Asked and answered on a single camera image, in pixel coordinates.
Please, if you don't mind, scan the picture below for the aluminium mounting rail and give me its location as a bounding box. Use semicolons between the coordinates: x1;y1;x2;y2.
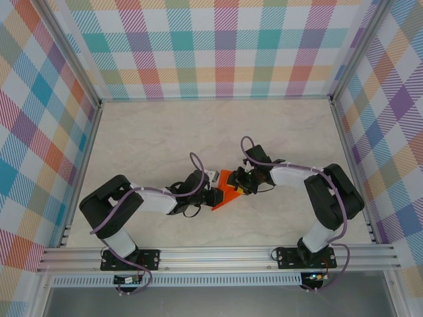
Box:
36;244;403;273

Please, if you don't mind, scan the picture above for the orange cloth piece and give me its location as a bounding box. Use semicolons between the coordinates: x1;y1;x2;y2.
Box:
211;168;250;212

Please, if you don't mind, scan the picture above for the grey metal panel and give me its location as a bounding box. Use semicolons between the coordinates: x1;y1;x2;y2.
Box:
42;285;397;317

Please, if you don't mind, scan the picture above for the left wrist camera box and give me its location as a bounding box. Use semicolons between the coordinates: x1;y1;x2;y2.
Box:
183;169;221;194

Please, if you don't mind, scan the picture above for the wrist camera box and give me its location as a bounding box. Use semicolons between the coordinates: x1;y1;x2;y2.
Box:
183;169;221;194
245;144;286;166

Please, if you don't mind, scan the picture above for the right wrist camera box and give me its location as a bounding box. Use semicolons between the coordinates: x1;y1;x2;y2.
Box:
245;144;286;166

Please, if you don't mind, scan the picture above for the aluminium frame post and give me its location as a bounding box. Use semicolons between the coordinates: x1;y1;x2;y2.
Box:
34;0;102;106
330;0;393;103

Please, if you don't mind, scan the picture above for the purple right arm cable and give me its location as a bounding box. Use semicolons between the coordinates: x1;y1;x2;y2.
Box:
240;135;351;293

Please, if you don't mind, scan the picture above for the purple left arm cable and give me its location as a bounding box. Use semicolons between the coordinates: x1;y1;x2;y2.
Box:
90;151;212;296

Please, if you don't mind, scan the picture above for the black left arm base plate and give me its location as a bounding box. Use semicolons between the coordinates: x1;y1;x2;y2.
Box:
100;249;161;271

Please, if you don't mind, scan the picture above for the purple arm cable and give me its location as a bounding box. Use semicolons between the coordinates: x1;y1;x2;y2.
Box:
240;135;351;293
90;151;212;296

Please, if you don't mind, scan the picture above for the slotted grey cable duct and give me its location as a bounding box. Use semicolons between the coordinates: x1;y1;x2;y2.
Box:
51;272;303;287

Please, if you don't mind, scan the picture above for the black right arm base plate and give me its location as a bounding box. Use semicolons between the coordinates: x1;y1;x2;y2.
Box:
276;247;337;270

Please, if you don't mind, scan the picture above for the aluminium table side rail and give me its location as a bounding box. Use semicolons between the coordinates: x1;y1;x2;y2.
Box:
58;98;103;248
330;95;377;245

